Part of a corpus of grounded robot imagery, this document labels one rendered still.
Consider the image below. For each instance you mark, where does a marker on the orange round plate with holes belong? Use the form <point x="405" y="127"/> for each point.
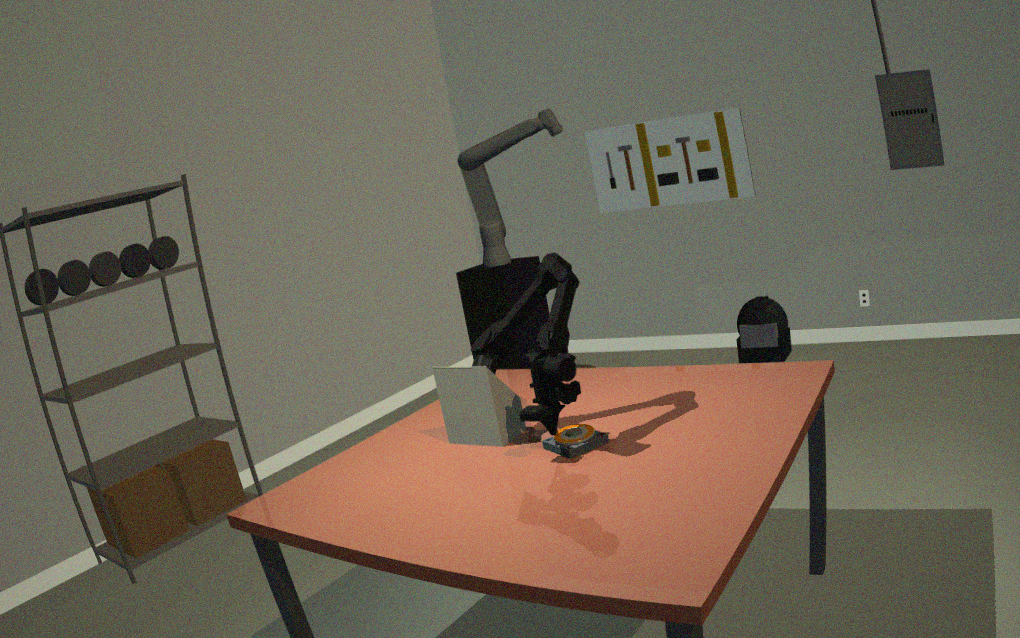
<point x="561" y="438"/>

